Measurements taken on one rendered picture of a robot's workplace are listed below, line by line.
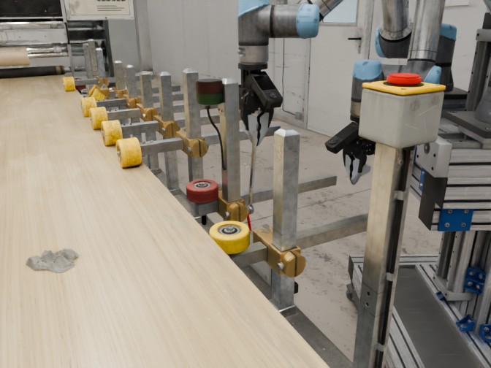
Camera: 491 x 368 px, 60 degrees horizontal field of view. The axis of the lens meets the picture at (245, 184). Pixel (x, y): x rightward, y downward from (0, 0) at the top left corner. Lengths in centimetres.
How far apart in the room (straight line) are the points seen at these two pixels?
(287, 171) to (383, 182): 26
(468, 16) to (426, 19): 246
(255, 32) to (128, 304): 68
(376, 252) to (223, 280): 25
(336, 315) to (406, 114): 165
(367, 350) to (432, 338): 105
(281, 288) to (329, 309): 124
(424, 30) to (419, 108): 81
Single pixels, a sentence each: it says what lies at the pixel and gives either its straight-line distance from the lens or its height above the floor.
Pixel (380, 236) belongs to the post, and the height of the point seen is 102.
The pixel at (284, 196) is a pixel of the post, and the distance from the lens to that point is 81.
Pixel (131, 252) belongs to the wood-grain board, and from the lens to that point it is 82.
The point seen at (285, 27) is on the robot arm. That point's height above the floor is 127.
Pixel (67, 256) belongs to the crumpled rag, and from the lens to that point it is 83.
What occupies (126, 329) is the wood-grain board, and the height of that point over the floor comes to 90.
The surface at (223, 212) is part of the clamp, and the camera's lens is 107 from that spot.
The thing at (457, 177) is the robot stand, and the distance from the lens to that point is 123.
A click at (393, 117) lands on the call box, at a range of 54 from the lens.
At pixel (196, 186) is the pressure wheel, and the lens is 107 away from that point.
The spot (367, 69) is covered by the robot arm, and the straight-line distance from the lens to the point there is 124.
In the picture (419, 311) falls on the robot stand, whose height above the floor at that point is 21.
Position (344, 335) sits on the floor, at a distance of 202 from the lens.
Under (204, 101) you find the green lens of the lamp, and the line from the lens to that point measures 96.
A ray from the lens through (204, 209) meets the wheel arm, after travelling 108.
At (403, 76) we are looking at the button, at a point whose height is 123.
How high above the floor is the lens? 130
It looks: 22 degrees down
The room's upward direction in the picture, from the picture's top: 1 degrees counter-clockwise
